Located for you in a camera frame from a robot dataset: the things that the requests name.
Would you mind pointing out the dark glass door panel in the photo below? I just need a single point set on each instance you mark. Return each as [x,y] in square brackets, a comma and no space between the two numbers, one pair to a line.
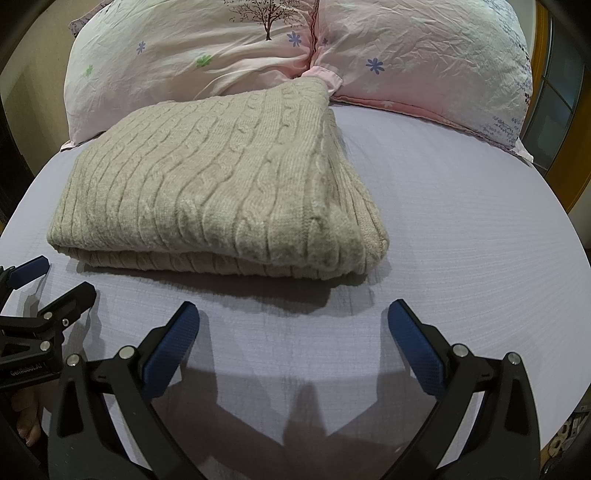
[556,106]

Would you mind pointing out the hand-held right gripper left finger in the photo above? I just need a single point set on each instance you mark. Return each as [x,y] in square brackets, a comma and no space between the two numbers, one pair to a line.
[170,351]

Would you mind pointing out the pink floral pillow with tree print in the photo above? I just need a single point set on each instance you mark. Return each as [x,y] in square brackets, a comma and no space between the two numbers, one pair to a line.
[184,50]

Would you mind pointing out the yellow wooden door frame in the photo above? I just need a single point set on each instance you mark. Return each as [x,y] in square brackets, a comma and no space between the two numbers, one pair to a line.
[565,184]

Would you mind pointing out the person's left hand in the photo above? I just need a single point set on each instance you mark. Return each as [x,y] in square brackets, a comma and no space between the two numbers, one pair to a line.
[27,417]

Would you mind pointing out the lilac bed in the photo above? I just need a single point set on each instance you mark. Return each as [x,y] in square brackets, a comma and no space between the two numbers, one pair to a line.
[466,240]

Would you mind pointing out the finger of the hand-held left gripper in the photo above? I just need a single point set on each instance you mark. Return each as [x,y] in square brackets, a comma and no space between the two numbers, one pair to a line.
[64,308]
[30,268]

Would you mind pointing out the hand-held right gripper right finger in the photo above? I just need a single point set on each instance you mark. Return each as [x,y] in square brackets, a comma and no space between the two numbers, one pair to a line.
[416,351]

